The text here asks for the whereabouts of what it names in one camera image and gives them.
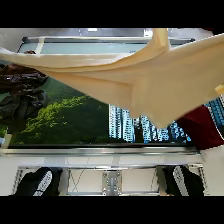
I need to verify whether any cream T-shirt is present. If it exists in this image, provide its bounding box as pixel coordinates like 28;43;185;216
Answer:
0;27;224;130

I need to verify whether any red garment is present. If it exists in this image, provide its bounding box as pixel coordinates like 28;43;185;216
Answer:
175;104;224;152

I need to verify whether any grey garment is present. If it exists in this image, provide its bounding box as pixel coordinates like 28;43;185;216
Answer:
0;88;48;134

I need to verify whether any dark brown garment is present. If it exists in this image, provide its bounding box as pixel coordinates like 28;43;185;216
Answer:
0;49;50;95

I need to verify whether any silver frame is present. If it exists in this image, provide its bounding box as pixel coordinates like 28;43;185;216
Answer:
0;35;210;197

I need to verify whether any black cable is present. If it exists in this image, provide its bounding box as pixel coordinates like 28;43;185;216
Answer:
67;166;83;194

